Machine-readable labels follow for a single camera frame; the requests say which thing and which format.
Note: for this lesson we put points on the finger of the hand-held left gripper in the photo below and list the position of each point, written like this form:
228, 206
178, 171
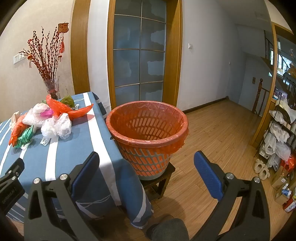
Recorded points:
16, 168

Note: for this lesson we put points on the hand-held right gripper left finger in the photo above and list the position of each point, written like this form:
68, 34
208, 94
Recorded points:
86, 176

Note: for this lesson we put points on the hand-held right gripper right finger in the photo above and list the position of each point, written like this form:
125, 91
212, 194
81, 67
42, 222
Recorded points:
208, 176

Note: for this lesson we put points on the grey plastic waste basket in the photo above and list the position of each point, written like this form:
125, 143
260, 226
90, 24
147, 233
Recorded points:
150, 162

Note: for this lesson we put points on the pink plastic bag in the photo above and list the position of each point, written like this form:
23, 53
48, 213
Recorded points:
47, 114

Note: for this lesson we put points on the green white plastic bag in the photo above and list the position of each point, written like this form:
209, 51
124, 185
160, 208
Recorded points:
25, 136

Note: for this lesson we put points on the blue white striped tablecloth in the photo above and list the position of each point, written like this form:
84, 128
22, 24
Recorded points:
69, 143

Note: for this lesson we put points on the dark wooden stool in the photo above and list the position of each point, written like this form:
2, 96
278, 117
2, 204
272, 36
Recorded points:
161, 183

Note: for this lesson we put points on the white tissue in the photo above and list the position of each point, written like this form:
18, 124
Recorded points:
15, 117

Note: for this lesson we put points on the fluffy cream slipper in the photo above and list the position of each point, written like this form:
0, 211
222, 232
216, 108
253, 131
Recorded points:
264, 172
258, 165

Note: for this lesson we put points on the person's right leg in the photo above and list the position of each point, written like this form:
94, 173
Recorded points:
170, 229

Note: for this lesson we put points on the small metal object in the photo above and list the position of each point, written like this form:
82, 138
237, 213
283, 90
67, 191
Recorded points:
76, 106

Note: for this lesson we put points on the black metal shelf rack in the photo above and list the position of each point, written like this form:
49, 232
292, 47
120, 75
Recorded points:
268, 139

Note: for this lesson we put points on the cardboard box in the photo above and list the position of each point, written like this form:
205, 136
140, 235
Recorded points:
278, 185

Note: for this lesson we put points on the long orange plastic bag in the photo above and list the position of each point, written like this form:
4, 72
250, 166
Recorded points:
57, 105

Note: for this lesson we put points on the olive green plastic bag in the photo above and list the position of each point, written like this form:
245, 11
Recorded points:
67, 100

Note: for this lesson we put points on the white plastic shopping bag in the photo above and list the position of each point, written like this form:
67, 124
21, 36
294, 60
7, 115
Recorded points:
279, 132
277, 117
282, 149

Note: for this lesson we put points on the white spray bottle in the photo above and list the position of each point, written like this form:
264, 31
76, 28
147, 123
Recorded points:
286, 191

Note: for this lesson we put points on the red plastic shopping bag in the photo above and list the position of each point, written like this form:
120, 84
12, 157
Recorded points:
291, 161

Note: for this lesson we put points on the glass vase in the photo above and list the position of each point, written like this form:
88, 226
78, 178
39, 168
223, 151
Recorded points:
52, 89

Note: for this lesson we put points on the small red lantern ornament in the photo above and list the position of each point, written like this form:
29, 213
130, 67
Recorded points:
30, 58

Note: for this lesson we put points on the red berry branches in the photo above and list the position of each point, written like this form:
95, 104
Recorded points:
47, 60

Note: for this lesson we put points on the frosted glass door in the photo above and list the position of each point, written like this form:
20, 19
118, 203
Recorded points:
127, 62

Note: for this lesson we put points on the wooden stair post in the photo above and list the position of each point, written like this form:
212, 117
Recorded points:
260, 92

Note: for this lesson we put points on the white wall switch plate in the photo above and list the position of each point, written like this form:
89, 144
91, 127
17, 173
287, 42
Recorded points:
16, 59

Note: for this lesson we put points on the wooden door frame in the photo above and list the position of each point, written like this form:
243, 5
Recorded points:
178, 58

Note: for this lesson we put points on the wooden partition frame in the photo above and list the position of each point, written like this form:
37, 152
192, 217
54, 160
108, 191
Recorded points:
274, 69

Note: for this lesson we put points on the wooden wall pillar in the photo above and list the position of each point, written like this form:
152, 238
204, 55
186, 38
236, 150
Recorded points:
79, 46

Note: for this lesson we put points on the red tassel wall ornament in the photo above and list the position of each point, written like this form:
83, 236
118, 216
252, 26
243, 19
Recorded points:
63, 28

